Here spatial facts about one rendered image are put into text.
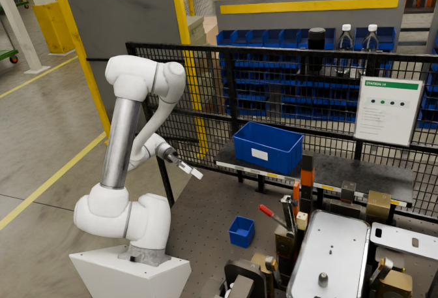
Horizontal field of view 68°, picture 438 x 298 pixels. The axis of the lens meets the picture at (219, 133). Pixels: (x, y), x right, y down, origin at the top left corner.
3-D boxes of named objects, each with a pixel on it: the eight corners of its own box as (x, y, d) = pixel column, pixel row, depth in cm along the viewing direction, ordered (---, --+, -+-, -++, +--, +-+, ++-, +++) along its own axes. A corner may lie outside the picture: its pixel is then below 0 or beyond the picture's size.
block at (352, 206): (352, 257, 147) (360, 210, 131) (325, 248, 152) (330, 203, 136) (354, 252, 149) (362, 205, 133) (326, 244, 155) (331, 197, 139)
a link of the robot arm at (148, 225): (168, 251, 134) (177, 198, 138) (123, 246, 130) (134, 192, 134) (164, 243, 150) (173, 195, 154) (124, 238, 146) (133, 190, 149)
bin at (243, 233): (247, 249, 157) (246, 237, 152) (229, 243, 162) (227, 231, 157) (255, 232, 165) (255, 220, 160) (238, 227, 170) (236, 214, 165)
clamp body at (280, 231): (291, 295, 136) (292, 239, 117) (269, 287, 140) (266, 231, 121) (296, 282, 141) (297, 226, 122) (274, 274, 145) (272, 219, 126)
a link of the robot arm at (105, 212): (123, 245, 132) (66, 238, 127) (126, 230, 148) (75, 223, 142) (161, 59, 128) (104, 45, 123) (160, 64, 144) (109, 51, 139)
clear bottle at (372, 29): (373, 75, 136) (381, 27, 126) (357, 74, 139) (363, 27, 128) (375, 70, 141) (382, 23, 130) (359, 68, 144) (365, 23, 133)
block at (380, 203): (376, 267, 142) (390, 208, 123) (356, 261, 145) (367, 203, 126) (377, 252, 148) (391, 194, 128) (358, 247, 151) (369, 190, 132)
